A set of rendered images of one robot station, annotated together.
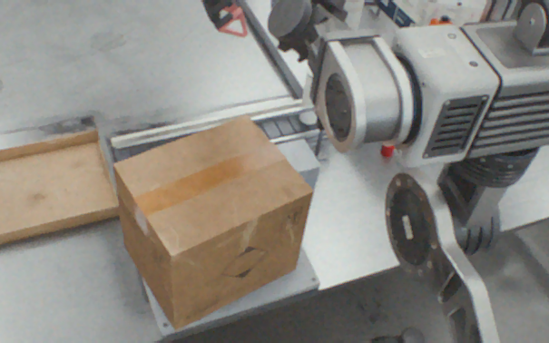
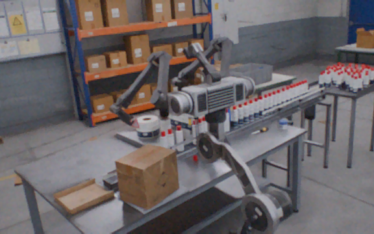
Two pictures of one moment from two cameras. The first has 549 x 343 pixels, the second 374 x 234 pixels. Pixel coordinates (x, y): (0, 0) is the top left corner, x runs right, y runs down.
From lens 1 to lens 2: 1.36 m
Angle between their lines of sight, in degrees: 31
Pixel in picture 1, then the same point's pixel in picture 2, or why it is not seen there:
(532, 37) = (210, 81)
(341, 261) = (193, 184)
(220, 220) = (153, 160)
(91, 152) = (94, 186)
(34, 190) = (79, 198)
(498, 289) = not seen: hidden behind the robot
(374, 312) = not seen: outside the picture
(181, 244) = (144, 167)
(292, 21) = (156, 97)
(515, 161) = (221, 112)
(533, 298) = not seen: hidden behind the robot
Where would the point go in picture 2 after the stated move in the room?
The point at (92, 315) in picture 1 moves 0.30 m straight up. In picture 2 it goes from (117, 217) to (111, 171)
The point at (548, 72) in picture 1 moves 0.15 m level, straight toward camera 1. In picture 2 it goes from (216, 86) to (211, 92)
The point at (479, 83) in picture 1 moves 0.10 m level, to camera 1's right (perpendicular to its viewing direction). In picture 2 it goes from (202, 90) to (219, 88)
